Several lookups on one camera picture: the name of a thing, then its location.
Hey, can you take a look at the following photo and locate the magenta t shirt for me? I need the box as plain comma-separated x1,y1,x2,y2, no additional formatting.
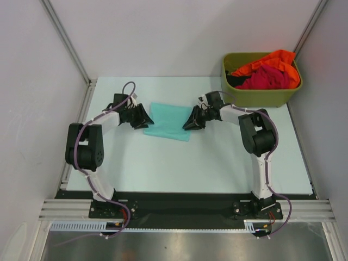
235,65,290,90

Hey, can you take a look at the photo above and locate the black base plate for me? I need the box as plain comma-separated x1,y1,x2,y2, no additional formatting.
55,190,316,230

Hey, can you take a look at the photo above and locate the orange t shirt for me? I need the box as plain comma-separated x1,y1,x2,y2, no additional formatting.
231,49,300,90

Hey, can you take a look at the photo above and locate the teal t shirt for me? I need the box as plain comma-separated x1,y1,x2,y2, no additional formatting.
144,103,191,142

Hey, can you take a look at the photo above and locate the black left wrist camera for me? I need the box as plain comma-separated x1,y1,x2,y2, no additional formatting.
112,94,132,109

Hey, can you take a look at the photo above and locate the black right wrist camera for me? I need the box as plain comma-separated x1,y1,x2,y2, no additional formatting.
198,91,225,109

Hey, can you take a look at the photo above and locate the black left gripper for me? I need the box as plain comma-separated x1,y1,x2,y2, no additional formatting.
124,103,154,129

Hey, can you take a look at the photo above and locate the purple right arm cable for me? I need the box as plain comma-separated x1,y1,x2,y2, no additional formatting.
200,91,293,240

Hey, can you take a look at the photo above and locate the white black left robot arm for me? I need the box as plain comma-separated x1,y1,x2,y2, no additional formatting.
65,94,154,218

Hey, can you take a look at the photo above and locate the aluminium corner post left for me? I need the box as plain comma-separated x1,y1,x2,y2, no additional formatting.
39,0,97,88

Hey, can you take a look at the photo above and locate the aluminium corner post right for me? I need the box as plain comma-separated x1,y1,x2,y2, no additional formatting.
293,0,331,63

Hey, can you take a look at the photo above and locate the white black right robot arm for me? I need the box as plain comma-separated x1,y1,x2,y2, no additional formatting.
182,91,278,218

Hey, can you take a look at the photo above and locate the aluminium front rail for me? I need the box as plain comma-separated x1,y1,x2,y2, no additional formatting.
39,199,336,222

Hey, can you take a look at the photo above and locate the olive green plastic bin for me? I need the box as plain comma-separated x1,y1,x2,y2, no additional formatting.
221,52,302,107

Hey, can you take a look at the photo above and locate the black garment in bin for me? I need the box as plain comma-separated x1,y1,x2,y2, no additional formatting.
225,70,251,88

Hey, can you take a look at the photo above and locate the aluminium corner post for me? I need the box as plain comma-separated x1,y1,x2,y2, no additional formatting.
39,0,97,88
293,0,331,63

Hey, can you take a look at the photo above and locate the white slotted cable duct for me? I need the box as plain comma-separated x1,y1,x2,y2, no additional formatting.
50,221,270,233

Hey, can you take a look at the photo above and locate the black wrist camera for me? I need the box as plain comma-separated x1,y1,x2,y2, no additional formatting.
198,91,225,109
112,94,132,109

